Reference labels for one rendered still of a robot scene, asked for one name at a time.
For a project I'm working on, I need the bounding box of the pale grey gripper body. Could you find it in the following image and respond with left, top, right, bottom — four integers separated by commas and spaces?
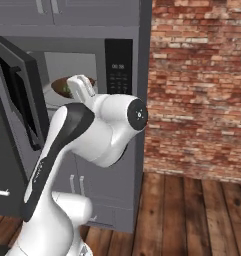
66, 74, 97, 105

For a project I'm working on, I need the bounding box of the brown bowl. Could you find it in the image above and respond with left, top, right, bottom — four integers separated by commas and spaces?
50, 76, 98, 100

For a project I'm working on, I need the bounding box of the black microwave oven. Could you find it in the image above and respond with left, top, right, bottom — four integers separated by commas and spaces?
23, 37, 134, 114

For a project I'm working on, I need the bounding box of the black microwave door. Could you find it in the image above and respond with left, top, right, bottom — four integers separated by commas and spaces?
0, 35, 50, 152

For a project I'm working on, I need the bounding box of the grey upper cupboard door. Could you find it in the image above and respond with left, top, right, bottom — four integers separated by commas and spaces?
51, 0, 142, 26
0, 0, 53, 25

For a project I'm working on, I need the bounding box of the grey cupboard door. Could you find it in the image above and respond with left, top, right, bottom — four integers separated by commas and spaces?
75, 135, 137, 232
0, 0, 53, 25
51, 0, 142, 26
52, 150, 78, 201

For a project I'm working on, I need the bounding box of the grey lower cupboard door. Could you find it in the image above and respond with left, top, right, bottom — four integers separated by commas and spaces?
52, 150, 78, 201
75, 135, 137, 232

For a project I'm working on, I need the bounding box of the dark grey drawer cabinet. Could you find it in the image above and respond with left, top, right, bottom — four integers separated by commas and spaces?
0, 71, 29, 218

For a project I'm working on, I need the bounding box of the tall grey cabinet frame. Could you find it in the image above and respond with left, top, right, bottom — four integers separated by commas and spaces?
0, 0, 154, 234

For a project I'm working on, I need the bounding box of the silver cupboard handle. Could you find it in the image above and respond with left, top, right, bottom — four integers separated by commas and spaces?
78, 175, 86, 197
36, 0, 45, 15
50, 0, 60, 15
69, 174, 76, 195

